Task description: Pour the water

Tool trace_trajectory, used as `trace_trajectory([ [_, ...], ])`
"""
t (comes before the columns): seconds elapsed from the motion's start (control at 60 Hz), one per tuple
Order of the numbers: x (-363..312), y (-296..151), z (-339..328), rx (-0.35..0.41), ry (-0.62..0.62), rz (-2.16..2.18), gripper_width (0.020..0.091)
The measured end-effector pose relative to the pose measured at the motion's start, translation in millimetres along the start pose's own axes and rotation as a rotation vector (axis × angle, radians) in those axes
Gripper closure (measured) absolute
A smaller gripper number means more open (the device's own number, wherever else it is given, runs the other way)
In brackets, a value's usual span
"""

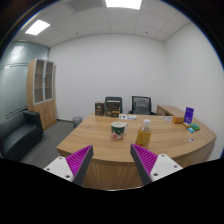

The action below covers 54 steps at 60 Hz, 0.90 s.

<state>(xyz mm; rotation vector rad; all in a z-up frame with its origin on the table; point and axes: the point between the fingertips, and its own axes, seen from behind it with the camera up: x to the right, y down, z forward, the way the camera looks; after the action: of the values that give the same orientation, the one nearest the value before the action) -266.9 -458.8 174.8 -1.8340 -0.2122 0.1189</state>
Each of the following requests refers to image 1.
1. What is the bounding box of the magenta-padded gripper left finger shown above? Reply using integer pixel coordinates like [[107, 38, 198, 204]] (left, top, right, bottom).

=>
[[43, 144, 95, 187]]

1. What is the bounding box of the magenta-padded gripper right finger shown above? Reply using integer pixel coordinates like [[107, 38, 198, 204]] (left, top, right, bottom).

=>
[[129, 143, 184, 186]]

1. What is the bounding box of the yellow drink bottle white cap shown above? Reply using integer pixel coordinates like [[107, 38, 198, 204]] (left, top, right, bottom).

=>
[[134, 118, 153, 150]]

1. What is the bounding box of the grey mesh waste bin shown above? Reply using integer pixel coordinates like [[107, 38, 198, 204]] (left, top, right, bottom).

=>
[[72, 116, 83, 129]]

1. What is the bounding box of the green mug with red print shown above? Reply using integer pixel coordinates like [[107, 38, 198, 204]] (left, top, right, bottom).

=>
[[110, 120, 129, 141]]

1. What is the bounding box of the white printed leaflet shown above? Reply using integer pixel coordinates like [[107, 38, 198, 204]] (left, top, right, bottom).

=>
[[118, 113, 138, 121]]

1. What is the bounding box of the orange cardboard box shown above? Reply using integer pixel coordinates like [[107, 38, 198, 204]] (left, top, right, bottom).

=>
[[171, 115, 185, 125]]

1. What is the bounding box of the wooden side desk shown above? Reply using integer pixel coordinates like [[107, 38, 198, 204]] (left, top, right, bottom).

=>
[[156, 104, 186, 118]]

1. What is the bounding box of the black mesh office chair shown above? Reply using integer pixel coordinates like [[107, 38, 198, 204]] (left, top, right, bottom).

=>
[[128, 95, 157, 116]]

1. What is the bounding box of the small dark brown carton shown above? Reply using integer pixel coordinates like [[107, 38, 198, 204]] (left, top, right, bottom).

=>
[[94, 101, 106, 117]]

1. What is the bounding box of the wooden shelf cabinet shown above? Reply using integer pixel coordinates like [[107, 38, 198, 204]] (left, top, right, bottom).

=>
[[26, 58, 58, 131]]

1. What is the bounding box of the green small box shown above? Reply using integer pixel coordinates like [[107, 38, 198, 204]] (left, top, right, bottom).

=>
[[189, 122, 201, 132]]

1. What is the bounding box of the large dark brown carton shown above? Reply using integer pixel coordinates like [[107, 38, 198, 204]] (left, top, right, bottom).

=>
[[104, 100, 121, 118]]

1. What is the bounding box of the upright purple box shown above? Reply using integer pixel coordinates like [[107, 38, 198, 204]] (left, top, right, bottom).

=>
[[183, 106, 195, 125]]

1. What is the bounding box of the black leather sofa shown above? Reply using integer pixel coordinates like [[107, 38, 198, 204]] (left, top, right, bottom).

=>
[[0, 109, 45, 163]]

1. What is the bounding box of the rectangular ceiling light panel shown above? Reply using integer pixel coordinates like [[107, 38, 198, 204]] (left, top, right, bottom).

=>
[[104, 0, 143, 11], [24, 19, 51, 37]]

